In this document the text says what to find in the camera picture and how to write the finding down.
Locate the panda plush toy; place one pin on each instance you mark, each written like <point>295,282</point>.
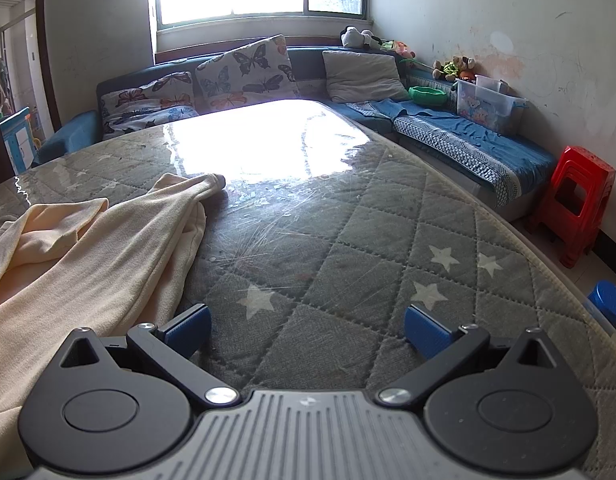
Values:
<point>355,37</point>

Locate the red plastic stool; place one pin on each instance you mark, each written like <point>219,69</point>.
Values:
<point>582,180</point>

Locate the green bowl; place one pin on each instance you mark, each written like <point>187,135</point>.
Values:
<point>427,96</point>

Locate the cream garment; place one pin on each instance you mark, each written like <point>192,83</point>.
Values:
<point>88,270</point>

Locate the pink green plush toy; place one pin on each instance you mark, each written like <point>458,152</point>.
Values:
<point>400,50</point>

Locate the blue lidded jar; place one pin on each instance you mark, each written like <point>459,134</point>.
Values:
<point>610,302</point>

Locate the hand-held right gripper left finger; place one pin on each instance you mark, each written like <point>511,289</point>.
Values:
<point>190,327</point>

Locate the large butterfly print pillow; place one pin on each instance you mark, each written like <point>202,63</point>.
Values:
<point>248,70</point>

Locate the blue sofa blanket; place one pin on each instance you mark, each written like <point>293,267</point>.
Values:
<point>452,135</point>

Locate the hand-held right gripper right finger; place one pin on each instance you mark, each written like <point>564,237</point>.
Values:
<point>427,332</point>

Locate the clear plastic storage box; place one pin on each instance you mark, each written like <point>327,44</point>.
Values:
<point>487,107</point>

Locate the small butterfly print pillow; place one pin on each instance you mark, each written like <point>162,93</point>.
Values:
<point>148,102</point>

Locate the brown monkey plush toy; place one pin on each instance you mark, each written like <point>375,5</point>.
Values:
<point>457,67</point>

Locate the grey plain pillow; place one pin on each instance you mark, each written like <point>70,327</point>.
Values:
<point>363,77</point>

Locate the light blue cabinet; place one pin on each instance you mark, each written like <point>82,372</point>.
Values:
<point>18,140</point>

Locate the blue sofa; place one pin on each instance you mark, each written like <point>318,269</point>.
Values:
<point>308,62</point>

